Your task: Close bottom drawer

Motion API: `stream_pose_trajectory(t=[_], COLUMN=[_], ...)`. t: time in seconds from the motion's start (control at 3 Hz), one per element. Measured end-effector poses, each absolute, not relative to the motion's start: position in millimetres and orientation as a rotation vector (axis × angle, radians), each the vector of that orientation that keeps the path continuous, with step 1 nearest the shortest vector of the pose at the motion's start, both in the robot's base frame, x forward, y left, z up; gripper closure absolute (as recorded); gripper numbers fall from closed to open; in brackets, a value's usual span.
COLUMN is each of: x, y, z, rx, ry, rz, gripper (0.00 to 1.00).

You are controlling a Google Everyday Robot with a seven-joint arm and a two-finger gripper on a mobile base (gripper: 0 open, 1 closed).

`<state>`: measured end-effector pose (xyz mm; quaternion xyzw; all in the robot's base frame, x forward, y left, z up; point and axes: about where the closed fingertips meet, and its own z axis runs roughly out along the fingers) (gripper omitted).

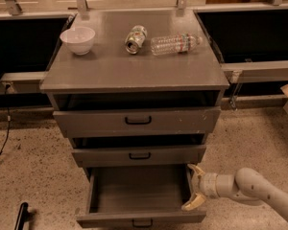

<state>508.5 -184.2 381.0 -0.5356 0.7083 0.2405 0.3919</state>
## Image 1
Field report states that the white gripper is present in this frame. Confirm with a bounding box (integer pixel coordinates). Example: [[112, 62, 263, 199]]
[[181, 164, 219, 211]]

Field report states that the grey bottom drawer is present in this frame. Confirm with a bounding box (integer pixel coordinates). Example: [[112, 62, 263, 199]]
[[77, 165, 205, 229]]

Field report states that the grey drawer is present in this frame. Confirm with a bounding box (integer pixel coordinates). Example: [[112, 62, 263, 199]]
[[72, 145, 206, 168], [54, 107, 221, 138], [77, 165, 205, 229]]

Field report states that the grey middle drawer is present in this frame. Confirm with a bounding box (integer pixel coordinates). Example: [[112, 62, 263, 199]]
[[72, 145, 206, 168]]

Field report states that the grey drawer cabinet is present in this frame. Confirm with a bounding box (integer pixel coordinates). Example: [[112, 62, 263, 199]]
[[39, 8, 230, 180]]

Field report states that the grey top drawer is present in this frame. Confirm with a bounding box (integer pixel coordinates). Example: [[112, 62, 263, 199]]
[[54, 107, 221, 138]]

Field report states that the clear plastic water bottle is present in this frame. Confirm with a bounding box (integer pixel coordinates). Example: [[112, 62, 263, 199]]
[[151, 34, 203, 56]]

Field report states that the crushed soda can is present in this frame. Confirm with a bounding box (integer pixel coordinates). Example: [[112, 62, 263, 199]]
[[125, 25, 148, 55]]

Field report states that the black bar object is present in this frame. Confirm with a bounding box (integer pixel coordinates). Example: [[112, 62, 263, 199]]
[[14, 202, 29, 230]]

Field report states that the white bowl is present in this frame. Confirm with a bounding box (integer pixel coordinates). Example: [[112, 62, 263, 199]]
[[60, 27, 96, 56]]

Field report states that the black power cable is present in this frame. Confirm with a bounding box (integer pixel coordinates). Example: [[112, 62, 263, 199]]
[[0, 83, 12, 169]]

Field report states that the metal railing post left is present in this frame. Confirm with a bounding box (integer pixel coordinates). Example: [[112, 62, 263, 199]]
[[5, 0, 22, 15]]

